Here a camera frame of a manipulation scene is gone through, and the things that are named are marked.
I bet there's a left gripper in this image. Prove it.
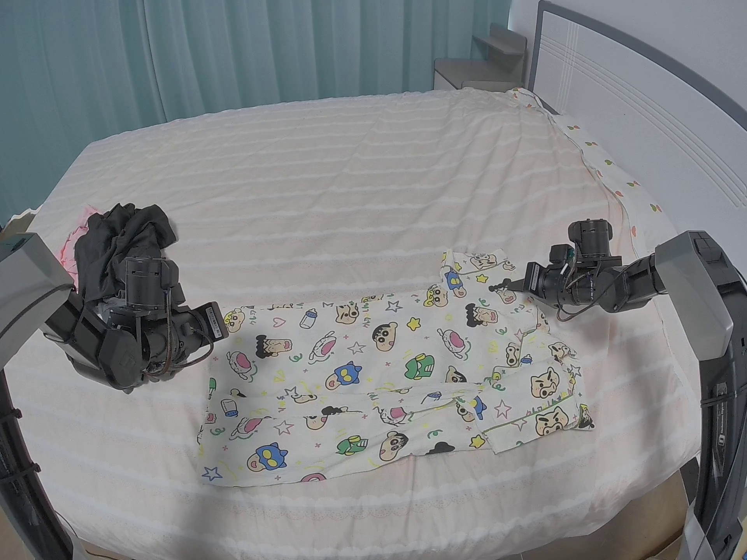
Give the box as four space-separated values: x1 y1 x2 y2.
146 303 227 372

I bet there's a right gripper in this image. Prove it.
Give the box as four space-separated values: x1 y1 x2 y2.
524 261 579 302

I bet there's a white printed pyjama top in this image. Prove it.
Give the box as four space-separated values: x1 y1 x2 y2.
197 247 596 488

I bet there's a bed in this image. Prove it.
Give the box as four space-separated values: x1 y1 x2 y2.
0 0 747 560

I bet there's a black garment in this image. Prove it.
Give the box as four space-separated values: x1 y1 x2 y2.
73 203 177 305

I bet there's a pink garment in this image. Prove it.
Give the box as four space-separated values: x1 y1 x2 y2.
58 205 106 281

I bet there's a grey bedside table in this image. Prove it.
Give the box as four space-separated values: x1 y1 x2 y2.
433 23 529 92

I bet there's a blue-green curtain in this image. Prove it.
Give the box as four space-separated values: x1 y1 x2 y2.
0 0 514 232

